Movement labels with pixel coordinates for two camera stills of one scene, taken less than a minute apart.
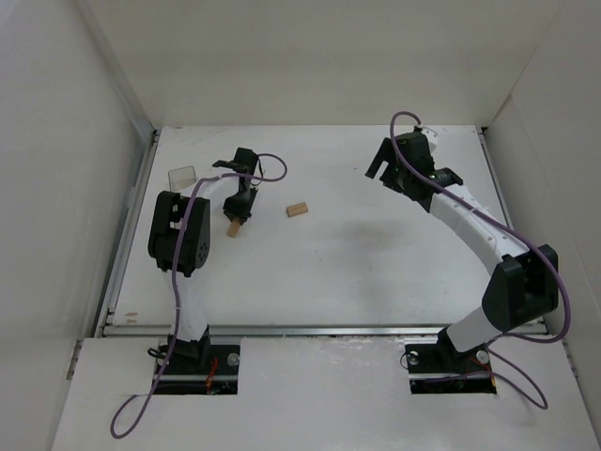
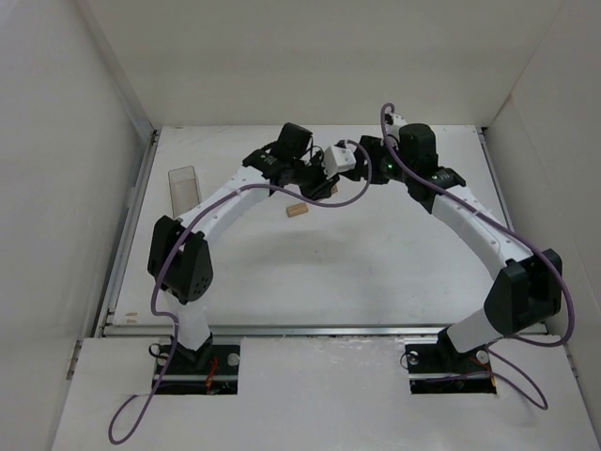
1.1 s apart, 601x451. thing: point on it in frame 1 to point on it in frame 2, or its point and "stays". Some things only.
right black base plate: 442,369 stays
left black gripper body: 238,207 to 317,186
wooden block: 297,209 stays
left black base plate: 215,376 stays
